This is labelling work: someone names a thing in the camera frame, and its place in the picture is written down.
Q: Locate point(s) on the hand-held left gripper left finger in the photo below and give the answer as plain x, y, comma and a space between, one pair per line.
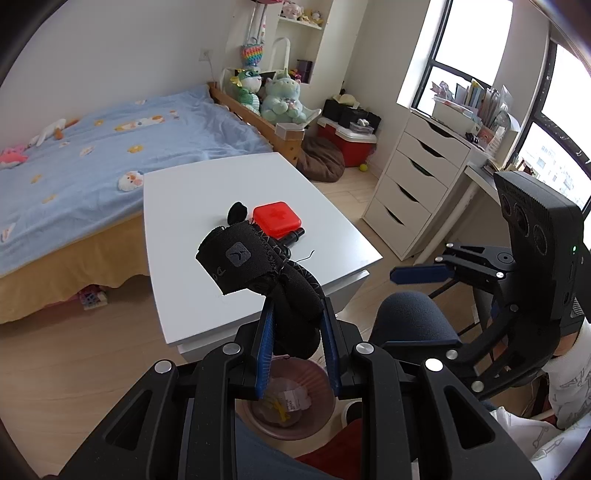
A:
265, 350

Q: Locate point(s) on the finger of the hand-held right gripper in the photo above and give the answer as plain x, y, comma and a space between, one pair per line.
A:
425, 344
420, 273

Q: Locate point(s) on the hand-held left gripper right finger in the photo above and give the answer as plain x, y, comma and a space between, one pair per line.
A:
330, 350

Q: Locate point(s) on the small white carton box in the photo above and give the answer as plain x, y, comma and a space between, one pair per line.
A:
296, 398

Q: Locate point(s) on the yellow plastic clip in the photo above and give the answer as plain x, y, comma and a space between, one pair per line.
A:
279, 410

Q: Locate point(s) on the pink trash bin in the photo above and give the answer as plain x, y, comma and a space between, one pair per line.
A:
318, 415

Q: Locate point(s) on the black wrist brace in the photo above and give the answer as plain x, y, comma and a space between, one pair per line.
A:
258, 267

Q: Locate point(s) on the person's right forearm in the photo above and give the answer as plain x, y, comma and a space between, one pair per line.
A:
567, 344

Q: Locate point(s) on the person's right leg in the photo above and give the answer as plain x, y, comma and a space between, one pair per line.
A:
406, 316

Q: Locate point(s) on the person's leg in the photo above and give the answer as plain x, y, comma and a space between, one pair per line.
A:
406, 316
263, 457

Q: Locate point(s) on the white round container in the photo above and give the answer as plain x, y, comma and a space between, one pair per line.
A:
353, 410

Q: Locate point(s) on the white drawer unit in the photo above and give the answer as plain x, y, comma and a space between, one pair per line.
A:
415, 184

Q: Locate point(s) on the red cloth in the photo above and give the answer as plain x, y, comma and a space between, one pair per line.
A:
337, 452

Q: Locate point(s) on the person's left leg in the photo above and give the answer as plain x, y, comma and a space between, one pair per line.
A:
263, 457

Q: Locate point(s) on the black cylinder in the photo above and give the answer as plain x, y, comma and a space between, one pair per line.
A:
293, 236

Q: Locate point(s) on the red first aid box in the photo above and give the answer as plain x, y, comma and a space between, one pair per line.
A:
277, 219

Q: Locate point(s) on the red cooler box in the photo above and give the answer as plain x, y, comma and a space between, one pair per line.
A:
353, 150

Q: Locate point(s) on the person's white patterned shirt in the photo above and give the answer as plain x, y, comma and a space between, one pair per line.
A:
568, 401

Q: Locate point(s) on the brown bean bag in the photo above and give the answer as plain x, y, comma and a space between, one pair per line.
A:
323, 159

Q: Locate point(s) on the white storage box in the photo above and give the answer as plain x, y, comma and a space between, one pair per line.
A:
455, 115

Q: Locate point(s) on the row of books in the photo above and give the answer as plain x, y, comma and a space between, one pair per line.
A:
480, 99

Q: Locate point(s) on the white table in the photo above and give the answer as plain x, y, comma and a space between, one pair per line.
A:
194, 194

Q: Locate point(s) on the colourful toy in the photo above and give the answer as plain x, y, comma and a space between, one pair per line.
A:
94, 299

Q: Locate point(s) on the black bags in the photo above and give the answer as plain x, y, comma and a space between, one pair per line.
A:
337, 113

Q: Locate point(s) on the pale yellow plush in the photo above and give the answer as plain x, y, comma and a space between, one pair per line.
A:
346, 99

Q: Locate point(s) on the clear plastic box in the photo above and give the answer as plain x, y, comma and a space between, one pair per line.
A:
291, 133

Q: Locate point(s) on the yellow bed skirt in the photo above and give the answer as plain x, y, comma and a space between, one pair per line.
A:
69, 277

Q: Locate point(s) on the teal dinosaur plush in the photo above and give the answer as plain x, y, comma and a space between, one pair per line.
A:
281, 99

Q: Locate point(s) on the window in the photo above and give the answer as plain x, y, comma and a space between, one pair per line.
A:
471, 37

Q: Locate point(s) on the dark box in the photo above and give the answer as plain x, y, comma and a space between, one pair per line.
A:
304, 71

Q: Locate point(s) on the white shelf unit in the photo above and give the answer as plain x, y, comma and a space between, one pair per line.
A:
341, 41

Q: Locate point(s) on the blue blanket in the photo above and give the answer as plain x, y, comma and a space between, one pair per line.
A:
138, 138

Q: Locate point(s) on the green dragon plush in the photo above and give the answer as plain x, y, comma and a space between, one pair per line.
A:
248, 92

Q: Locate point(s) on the white arched tube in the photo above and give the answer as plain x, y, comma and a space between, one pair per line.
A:
287, 53

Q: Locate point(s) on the rainbow crochet bag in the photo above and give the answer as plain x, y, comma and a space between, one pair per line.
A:
252, 55

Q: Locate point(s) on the yellow plush toys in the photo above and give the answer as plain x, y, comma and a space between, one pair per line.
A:
311, 16

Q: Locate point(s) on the pink pig plush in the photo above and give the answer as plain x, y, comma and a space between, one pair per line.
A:
290, 9

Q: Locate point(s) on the white goose plush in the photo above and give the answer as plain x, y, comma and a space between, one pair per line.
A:
48, 131

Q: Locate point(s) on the pink hat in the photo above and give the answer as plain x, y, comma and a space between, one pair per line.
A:
268, 2

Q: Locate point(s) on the pink plush toy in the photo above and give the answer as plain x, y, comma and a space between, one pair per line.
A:
13, 157

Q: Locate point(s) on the wooden bed frame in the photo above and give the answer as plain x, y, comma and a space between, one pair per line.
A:
277, 134

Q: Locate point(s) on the wall outlet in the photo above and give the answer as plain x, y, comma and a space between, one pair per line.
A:
204, 55

